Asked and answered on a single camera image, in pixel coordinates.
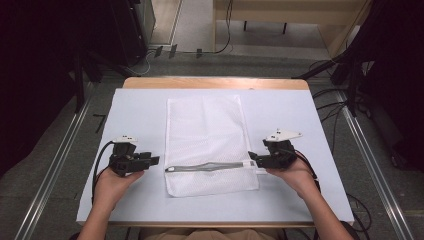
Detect black looped floor cable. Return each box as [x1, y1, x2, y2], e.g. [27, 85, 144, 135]
[345, 192, 373, 240]

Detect person's legs in tan trousers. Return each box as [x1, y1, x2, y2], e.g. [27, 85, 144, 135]
[139, 227, 285, 240]

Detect person's right hand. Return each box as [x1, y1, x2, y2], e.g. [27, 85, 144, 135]
[266, 158, 322, 201]

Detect person's left hand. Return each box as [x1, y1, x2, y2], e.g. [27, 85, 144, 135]
[93, 166, 146, 210]

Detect wooden table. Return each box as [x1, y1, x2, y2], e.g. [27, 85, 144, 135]
[76, 76, 355, 230]

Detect black cabinet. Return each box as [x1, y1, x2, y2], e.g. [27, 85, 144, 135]
[108, 0, 157, 68]

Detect black stand leg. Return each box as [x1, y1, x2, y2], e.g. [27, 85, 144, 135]
[291, 49, 355, 81]

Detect white mesh laundry bag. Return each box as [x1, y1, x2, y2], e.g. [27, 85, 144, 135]
[163, 93, 261, 199]

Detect white floor cable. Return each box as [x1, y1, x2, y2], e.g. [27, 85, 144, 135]
[128, 49, 158, 77]

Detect black floor cables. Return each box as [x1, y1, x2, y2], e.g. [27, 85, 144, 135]
[311, 87, 349, 155]

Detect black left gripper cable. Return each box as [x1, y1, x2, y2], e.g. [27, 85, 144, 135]
[91, 140, 116, 205]

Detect black hanging cable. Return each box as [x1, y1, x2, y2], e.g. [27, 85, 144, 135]
[214, 0, 235, 55]

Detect red and black gripper cable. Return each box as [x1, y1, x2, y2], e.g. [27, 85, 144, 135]
[294, 149, 323, 194]

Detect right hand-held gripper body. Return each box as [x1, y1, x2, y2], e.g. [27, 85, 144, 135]
[262, 128, 304, 170]

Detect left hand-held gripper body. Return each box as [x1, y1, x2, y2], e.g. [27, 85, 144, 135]
[108, 134, 146, 178]

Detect black curtain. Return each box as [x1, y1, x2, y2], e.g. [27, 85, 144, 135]
[344, 0, 424, 172]
[0, 0, 116, 178]

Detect metal floor rail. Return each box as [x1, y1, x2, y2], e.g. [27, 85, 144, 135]
[335, 89, 415, 240]
[14, 82, 95, 240]

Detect white table mat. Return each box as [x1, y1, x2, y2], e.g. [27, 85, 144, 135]
[76, 87, 355, 225]

